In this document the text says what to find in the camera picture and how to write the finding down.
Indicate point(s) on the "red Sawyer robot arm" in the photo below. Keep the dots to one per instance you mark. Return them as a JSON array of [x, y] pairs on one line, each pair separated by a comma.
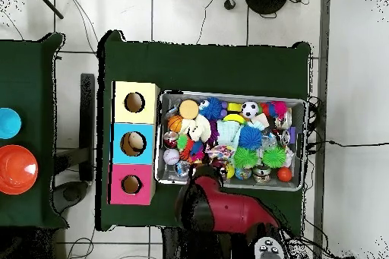
[[237, 213]]

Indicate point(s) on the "wooden box with three holes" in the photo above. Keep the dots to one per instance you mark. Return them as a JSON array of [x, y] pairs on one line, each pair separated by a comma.
[[146, 155]]

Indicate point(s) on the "cream waffle cloth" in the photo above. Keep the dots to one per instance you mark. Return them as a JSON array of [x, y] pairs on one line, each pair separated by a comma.
[[202, 126]]

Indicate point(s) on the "orange foam disc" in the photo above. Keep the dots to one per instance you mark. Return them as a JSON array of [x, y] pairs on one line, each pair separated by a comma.
[[188, 109]]

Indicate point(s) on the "toy basketball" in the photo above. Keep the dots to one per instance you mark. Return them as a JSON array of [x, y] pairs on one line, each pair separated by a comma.
[[174, 123]]

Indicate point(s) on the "mint green cloth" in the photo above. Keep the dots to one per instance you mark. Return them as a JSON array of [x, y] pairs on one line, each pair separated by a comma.
[[228, 133]]

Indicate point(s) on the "toy baseball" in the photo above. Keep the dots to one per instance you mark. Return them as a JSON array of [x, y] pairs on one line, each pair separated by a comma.
[[171, 157]]

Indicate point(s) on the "yellow smiley ball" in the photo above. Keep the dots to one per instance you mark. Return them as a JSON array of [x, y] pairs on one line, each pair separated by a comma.
[[231, 171]]

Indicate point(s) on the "blue spiky ball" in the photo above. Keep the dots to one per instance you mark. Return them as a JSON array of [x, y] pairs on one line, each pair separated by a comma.
[[250, 138]]

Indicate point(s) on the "toy soccer ball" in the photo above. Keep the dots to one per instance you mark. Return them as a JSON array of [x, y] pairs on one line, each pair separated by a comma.
[[249, 110]]

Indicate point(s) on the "dark green table cloth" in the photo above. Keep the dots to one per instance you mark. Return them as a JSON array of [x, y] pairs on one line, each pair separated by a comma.
[[27, 73], [212, 67]]

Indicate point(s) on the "small orange ball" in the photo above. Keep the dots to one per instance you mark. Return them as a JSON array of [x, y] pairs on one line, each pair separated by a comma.
[[284, 174]]

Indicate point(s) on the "black floor stand foot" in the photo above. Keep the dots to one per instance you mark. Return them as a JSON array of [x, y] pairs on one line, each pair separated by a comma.
[[87, 104]]

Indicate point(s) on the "grey round floor base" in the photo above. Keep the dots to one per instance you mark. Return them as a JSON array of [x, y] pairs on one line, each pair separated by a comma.
[[71, 193]]

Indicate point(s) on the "black round stand base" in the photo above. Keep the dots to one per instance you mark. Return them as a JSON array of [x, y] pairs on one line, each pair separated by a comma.
[[266, 0]]

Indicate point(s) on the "orange bowl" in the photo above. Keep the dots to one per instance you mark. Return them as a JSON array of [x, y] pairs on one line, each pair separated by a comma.
[[15, 171]]

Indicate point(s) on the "blue bowl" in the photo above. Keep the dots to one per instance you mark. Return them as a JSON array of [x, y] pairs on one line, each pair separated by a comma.
[[9, 123]]

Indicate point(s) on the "black tripod leg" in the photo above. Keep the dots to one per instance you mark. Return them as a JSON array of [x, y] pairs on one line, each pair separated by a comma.
[[48, 4]]

